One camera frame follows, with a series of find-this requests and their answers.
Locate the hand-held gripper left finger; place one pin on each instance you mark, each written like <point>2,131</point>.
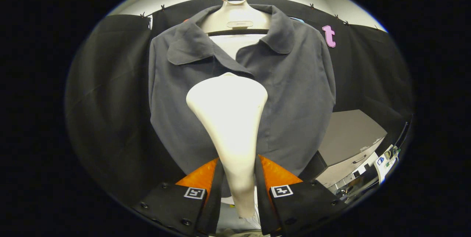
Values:
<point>215,200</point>

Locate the blue and white bottle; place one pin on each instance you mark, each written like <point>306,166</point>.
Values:
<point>380,161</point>

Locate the dark grey collared shirt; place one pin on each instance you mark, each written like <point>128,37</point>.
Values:
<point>294,101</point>

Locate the cream mannequin garment hanger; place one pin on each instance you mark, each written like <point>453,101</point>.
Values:
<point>235,14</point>

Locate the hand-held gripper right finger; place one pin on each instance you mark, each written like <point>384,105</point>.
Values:
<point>263,200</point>

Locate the white garment steamer head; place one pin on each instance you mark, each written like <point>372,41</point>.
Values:
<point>228,119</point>

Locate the grey cabinet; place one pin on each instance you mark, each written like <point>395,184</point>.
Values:
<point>349,134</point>

